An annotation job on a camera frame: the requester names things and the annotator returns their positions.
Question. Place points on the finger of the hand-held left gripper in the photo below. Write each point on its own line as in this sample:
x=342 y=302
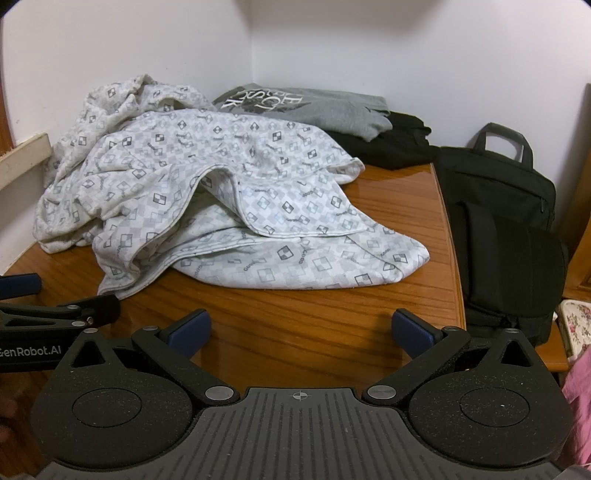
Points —
x=21 y=286
x=99 y=308

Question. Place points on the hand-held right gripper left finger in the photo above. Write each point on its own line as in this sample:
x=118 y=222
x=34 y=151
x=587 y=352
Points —
x=189 y=334

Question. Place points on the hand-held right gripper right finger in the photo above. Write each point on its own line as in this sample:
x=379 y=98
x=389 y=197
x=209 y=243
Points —
x=412 y=331

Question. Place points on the white patterned hoodie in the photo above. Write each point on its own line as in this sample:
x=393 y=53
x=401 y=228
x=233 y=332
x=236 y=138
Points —
x=221 y=184

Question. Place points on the beige window sill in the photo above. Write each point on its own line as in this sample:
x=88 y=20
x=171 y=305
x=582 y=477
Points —
x=27 y=157

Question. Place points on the black laptop bag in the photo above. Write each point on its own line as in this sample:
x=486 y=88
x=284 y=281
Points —
x=498 y=230

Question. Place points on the floral cushion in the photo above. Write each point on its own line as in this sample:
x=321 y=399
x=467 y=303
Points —
x=577 y=323

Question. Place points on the pink clothing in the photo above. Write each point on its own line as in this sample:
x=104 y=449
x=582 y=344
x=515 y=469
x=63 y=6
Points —
x=579 y=397

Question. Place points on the black folded garment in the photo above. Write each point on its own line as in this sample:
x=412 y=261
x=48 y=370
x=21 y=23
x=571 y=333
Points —
x=388 y=147

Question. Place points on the wooden furniture panel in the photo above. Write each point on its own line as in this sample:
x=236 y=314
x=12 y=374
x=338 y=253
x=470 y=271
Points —
x=584 y=184

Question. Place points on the grey printed t-shirt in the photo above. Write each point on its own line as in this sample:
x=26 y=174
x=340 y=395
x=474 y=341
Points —
x=323 y=108

